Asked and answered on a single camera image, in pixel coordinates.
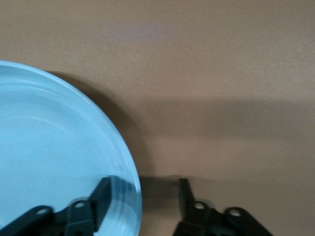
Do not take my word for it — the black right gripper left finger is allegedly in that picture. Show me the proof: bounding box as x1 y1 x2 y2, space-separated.
0 177 113 236

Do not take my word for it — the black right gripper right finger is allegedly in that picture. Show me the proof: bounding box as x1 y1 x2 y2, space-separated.
172 177 274 236

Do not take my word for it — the blue plate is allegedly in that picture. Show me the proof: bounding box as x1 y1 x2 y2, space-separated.
0 60 143 236

